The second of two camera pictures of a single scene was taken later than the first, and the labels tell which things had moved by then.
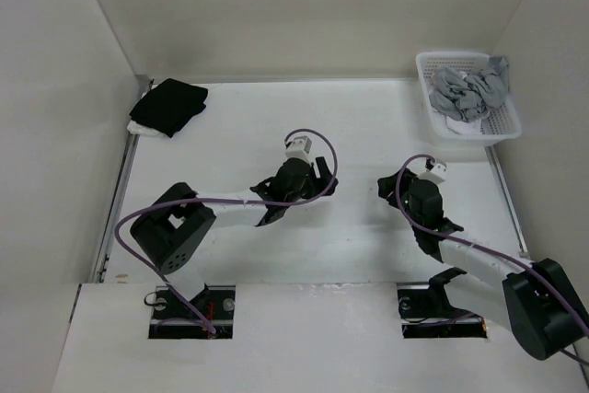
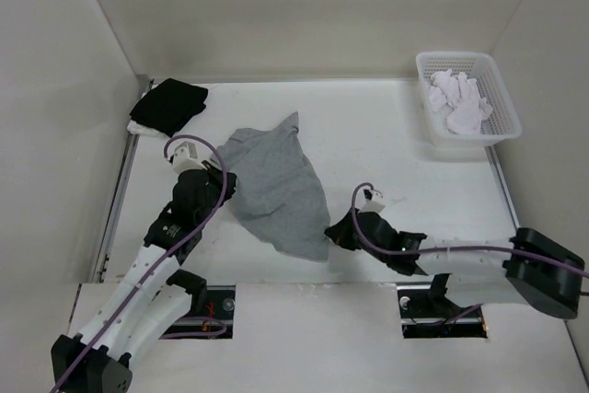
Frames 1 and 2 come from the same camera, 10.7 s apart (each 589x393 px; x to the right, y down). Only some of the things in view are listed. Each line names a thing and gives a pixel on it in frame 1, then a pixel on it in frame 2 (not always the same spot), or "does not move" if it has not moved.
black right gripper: (385, 189) to (340, 234)
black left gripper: (323, 178) to (214, 175)
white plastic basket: (501, 124) does not move
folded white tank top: (136, 128) does not move
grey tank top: (467, 98) to (275, 190)
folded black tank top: (169, 106) does not move
